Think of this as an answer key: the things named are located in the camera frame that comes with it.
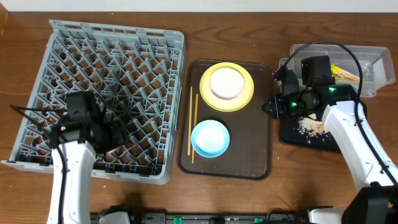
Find left black cable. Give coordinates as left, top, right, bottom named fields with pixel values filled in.
left=9, top=104, right=68, bottom=224

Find white bowl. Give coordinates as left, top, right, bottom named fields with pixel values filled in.
left=209, top=68, right=244, bottom=100

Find light blue bowl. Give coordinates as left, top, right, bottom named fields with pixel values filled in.
left=191, top=119, right=230, bottom=158

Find right black cable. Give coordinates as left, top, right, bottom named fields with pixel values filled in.
left=273, top=39, right=398, bottom=184

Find dark brown serving tray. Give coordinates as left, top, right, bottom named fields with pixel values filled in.
left=177, top=60, right=274, bottom=180

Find black waste tray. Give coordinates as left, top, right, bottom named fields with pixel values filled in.
left=278, top=86, right=357, bottom=152

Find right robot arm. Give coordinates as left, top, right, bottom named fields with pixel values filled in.
left=262, top=56, right=397, bottom=223

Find right wooden chopstick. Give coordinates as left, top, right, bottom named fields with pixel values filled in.
left=191, top=93, right=199, bottom=164

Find small white cup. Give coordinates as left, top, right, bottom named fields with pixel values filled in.
left=195, top=121, right=226, bottom=155

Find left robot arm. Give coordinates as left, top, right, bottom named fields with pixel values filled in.
left=47, top=91, right=127, bottom=223

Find clear plastic bin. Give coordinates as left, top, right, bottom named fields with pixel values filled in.
left=287, top=44, right=396, bottom=98

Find green snack wrapper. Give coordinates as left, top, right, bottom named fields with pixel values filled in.
left=331, top=64, right=359, bottom=82

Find black cable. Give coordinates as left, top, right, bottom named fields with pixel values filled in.
left=9, top=104, right=68, bottom=224
left=273, top=39, right=398, bottom=184

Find grey plastic dishwasher rack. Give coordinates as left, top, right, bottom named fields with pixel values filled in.
left=4, top=20, right=187, bottom=185

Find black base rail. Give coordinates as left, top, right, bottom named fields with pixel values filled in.
left=90, top=205, right=346, bottom=224

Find rice food scraps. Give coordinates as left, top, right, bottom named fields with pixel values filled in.
left=298, top=113, right=330, bottom=144

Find yellow round plate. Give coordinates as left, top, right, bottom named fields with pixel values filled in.
left=200, top=62, right=254, bottom=112

